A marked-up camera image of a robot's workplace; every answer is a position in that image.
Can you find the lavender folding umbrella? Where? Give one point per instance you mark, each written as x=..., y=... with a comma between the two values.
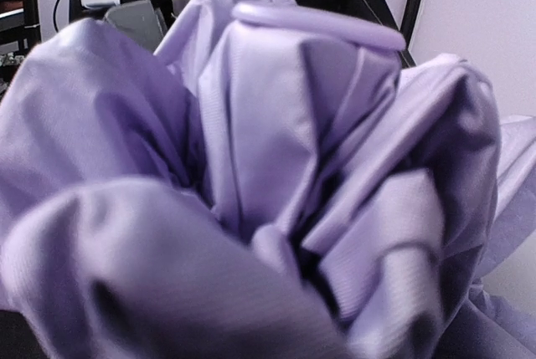
x=269, y=183

